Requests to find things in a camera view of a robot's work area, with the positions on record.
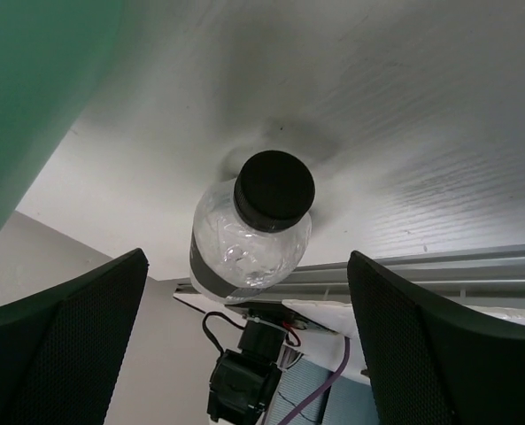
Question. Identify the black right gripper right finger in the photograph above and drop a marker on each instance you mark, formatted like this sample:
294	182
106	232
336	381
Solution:
431	360

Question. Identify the black label small bottle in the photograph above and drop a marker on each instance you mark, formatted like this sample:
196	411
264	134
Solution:
250	233

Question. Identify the green plastic bin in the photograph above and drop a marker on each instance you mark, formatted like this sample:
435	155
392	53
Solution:
52	56

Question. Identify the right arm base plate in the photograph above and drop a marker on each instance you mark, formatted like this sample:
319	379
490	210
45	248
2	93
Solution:
278	312

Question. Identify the aluminium table frame rail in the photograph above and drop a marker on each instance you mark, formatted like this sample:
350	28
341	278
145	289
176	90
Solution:
497	272

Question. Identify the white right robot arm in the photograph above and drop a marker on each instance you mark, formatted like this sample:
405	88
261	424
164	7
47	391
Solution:
243	382

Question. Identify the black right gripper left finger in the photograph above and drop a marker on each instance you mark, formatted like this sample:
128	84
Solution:
61	349

